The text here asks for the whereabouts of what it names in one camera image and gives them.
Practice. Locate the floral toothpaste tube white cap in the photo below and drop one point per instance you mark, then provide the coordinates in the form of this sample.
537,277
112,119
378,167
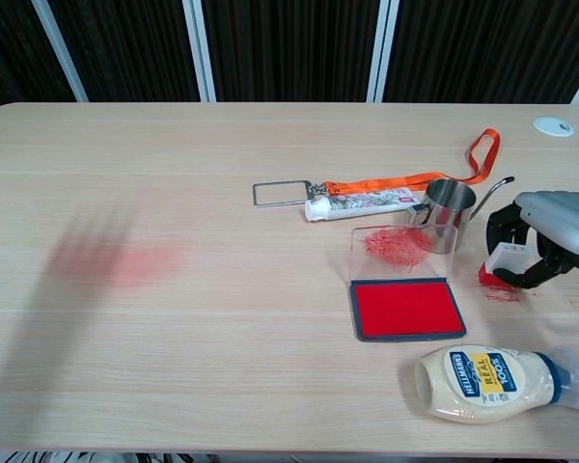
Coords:
362,202

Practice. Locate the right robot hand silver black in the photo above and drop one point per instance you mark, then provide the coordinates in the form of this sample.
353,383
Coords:
564,222

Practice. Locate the red ink pad clear lid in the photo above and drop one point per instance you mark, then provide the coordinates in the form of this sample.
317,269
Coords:
405,308

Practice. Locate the red and white stamper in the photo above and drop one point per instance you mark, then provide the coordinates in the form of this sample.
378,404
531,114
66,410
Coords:
509,258

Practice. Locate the Hellmann's mayonnaise squeeze bottle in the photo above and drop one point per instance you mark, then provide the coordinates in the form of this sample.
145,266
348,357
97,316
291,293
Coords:
487,386

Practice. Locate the clear badge holder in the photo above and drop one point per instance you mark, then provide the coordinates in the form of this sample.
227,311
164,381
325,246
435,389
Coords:
280,194

